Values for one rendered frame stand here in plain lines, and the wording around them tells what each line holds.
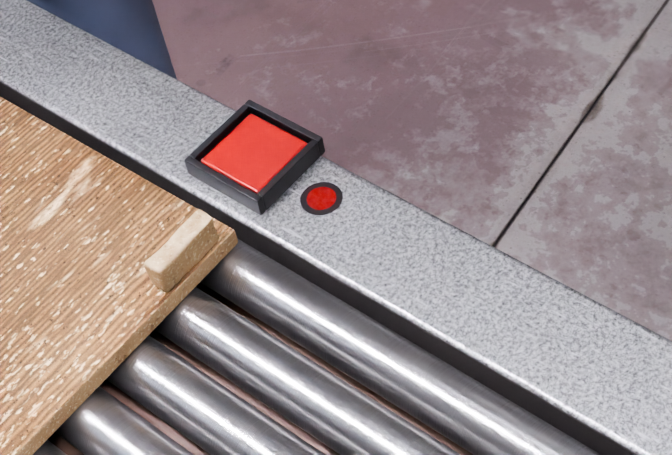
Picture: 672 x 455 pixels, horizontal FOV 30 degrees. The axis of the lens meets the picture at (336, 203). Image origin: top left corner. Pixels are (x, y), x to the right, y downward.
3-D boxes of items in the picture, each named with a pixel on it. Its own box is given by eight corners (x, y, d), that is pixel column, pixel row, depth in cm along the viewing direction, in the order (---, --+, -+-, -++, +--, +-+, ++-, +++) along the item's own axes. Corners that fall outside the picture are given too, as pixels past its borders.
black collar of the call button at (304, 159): (252, 113, 100) (248, 98, 98) (325, 151, 96) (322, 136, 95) (188, 174, 96) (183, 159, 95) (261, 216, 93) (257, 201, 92)
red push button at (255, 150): (253, 123, 99) (250, 111, 98) (311, 154, 96) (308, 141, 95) (202, 171, 96) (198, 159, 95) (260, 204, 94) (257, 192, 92)
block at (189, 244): (205, 229, 90) (197, 205, 88) (224, 240, 89) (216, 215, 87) (149, 285, 87) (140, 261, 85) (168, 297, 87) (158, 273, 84)
